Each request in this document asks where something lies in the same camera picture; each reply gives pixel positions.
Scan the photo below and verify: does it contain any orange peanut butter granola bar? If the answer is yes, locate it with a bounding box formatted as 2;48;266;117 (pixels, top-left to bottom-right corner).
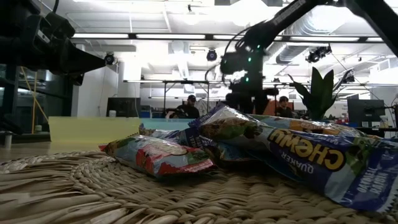
248;113;368;138

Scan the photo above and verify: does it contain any black background workbench frame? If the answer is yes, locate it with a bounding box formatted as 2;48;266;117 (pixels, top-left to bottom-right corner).
161;80;210;119

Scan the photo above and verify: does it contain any person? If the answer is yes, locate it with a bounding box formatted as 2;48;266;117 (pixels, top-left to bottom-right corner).
166;95;201;119
275;95;294;118

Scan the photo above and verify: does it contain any teal plastic bin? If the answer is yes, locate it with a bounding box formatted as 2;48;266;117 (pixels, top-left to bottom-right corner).
139;118;196;131

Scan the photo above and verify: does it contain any yellow tripod stand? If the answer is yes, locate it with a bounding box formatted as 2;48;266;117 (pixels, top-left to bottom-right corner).
18;62;50;134

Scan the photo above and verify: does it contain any red chocolate chip granola bar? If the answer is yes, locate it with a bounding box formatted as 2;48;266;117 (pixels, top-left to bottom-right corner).
99;133;217;179

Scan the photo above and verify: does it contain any green broad-leaf plant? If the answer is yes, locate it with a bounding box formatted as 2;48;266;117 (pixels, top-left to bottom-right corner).
287;67;354;121

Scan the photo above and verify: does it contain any overhead light bar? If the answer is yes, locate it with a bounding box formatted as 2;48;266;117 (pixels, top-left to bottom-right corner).
71;32;385;44

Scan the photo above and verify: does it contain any grey cylindrical post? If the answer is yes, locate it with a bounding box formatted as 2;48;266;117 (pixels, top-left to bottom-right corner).
2;130;13;149

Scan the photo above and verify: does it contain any oatmeal raisin granola bar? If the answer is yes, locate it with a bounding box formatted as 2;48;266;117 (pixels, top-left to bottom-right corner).
139;124;215;150
188;103;398;213

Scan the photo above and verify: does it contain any blue wrapper granola bar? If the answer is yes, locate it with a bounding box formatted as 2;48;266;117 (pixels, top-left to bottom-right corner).
214;141;259;166

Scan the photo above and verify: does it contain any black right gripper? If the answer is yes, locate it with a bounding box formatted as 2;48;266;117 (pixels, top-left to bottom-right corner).
220;46;279;114

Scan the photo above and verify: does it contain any orange partition panel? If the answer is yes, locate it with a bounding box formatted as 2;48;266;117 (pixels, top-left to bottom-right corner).
262;99;279;116

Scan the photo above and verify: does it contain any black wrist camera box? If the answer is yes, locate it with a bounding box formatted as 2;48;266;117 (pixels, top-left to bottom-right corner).
34;11;76;41

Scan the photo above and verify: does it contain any round woven straw placemat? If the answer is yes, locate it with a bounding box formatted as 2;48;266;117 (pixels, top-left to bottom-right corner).
0;151;398;224

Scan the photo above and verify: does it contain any black metal rig frame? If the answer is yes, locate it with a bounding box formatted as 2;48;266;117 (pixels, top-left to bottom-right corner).
0;60;19;134

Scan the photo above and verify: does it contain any black computer monitor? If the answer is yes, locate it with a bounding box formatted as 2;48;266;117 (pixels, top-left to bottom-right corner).
106;97;141;118
347;99;386;124

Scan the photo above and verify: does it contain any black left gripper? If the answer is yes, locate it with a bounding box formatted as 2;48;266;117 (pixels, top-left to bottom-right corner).
18;37;106;86

